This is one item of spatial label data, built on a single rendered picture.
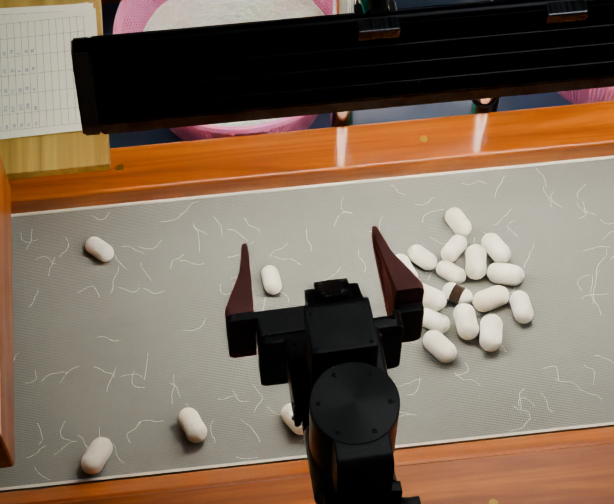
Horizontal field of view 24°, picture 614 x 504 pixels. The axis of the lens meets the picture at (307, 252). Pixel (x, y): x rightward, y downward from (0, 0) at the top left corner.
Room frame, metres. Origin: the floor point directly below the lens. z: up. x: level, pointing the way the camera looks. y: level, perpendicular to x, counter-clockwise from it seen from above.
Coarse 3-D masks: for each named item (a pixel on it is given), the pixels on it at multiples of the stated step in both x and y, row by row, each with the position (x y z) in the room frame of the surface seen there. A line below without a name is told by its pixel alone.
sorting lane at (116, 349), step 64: (256, 192) 0.82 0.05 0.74; (320, 192) 0.82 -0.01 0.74; (384, 192) 0.82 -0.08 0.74; (448, 192) 0.82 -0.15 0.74; (512, 192) 0.82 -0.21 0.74; (576, 192) 0.82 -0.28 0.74; (64, 256) 0.74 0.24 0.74; (128, 256) 0.74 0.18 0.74; (192, 256) 0.74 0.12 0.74; (256, 256) 0.74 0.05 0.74; (320, 256) 0.74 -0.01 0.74; (512, 256) 0.74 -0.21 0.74; (576, 256) 0.74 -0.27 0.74; (64, 320) 0.67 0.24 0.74; (128, 320) 0.67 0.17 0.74; (192, 320) 0.67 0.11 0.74; (512, 320) 0.67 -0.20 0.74; (576, 320) 0.67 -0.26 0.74; (64, 384) 0.60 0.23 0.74; (128, 384) 0.60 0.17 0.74; (192, 384) 0.60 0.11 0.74; (256, 384) 0.60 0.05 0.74; (448, 384) 0.60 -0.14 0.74; (512, 384) 0.60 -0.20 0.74; (576, 384) 0.60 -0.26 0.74; (64, 448) 0.53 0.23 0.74; (128, 448) 0.53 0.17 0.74; (192, 448) 0.53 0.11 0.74; (256, 448) 0.53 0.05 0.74
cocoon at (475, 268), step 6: (474, 246) 0.74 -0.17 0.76; (480, 246) 0.74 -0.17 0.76; (468, 252) 0.74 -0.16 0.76; (474, 252) 0.73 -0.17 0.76; (480, 252) 0.73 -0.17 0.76; (468, 258) 0.73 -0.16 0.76; (474, 258) 0.73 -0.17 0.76; (480, 258) 0.73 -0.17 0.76; (468, 264) 0.72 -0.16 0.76; (474, 264) 0.72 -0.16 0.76; (480, 264) 0.72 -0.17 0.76; (468, 270) 0.72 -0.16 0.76; (474, 270) 0.71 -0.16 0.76; (480, 270) 0.71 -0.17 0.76; (468, 276) 0.71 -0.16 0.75; (474, 276) 0.71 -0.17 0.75; (480, 276) 0.71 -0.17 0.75
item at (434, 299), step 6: (426, 288) 0.69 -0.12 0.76; (432, 288) 0.69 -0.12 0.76; (426, 294) 0.69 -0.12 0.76; (432, 294) 0.69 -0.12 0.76; (438, 294) 0.69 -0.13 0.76; (444, 294) 0.69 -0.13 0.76; (426, 300) 0.68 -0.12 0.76; (432, 300) 0.68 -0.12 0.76; (438, 300) 0.68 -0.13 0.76; (444, 300) 0.68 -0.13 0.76; (426, 306) 0.68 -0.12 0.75; (432, 306) 0.68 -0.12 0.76; (438, 306) 0.67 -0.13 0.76; (444, 306) 0.68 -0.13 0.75
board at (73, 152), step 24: (0, 0) 1.04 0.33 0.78; (24, 0) 1.04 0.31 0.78; (48, 0) 1.04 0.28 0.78; (72, 0) 1.04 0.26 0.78; (96, 0) 1.04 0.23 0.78; (0, 144) 0.85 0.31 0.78; (24, 144) 0.85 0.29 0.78; (48, 144) 0.85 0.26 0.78; (72, 144) 0.85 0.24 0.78; (96, 144) 0.85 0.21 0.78; (24, 168) 0.82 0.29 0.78; (48, 168) 0.82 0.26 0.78; (72, 168) 0.82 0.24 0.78; (96, 168) 0.83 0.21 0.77
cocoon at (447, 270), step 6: (438, 264) 0.72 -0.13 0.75; (444, 264) 0.72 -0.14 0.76; (450, 264) 0.72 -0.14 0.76; (438, 270) 0.72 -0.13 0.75; (444, 270) 0.72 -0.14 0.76; (450, 270) 0.71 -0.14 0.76; (456, 270) 0.71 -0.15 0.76; (462, 270) 0.72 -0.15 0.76; (444, 276) 0.71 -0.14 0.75; (450, 276) 0.71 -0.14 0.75; (456, 276) 0.71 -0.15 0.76; (462, 276) 0.71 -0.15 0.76; (456, 282) 0.70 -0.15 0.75; (462, 282) 0.71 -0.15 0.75
